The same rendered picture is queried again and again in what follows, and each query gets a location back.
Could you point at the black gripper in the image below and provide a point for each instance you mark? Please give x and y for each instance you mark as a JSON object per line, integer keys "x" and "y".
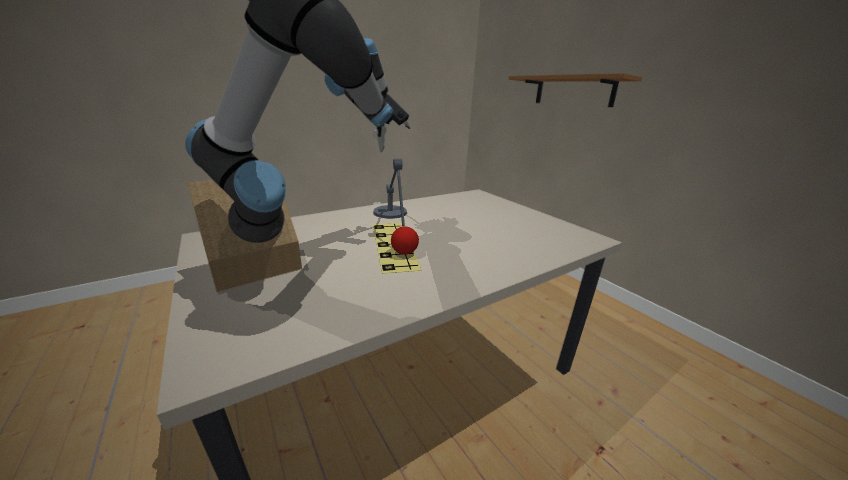
{"x": 382, "y": 129}

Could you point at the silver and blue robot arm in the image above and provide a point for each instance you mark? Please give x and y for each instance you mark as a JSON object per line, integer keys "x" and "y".
{"x": 327, "y": 35}

